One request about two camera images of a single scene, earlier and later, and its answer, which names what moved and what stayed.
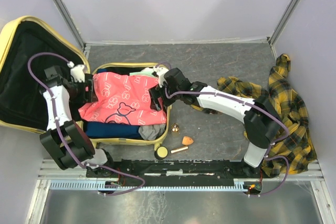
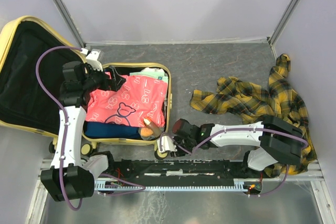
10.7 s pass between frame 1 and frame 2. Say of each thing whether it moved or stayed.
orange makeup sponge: moved
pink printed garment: stayed
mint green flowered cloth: stayed
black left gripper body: moved
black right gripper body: moved
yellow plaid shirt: stayed
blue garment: stayed
